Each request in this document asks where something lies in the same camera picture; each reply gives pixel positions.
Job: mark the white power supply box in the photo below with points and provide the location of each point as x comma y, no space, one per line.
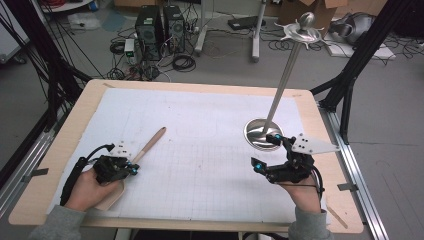
130,50

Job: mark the white cabinet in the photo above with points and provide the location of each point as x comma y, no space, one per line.
10,40

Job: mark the black computer tower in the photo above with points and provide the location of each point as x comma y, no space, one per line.
174,28
149,31

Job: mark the white flat board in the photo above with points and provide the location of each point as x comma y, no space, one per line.
376,52

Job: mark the aluminium rail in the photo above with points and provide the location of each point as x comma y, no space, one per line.
366,206
20,173

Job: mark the person's right hand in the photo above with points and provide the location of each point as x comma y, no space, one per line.
305,196

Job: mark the person's left hand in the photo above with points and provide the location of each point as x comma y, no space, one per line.
86,193

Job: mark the flat black device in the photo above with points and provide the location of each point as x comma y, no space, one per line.
245,22

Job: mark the white round table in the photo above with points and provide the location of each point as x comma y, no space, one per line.
66,5

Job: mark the grey metal clamp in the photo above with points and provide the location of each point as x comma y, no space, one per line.
36,173
348,186

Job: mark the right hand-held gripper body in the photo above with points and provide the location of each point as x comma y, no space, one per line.
296,166

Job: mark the clear plastic bag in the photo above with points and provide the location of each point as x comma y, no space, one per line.
83,20

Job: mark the brown cardboard box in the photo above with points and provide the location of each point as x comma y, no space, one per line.
290,11

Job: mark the silver metal utensil rack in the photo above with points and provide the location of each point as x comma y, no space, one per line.
258,135

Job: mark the grey bag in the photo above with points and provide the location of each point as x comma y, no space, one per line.
356,25

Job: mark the white grid mat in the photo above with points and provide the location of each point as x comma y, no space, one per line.
200,113

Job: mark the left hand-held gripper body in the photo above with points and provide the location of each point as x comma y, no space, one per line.
111,168

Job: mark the black metal frame post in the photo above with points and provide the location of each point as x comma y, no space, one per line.
56,66
363,50

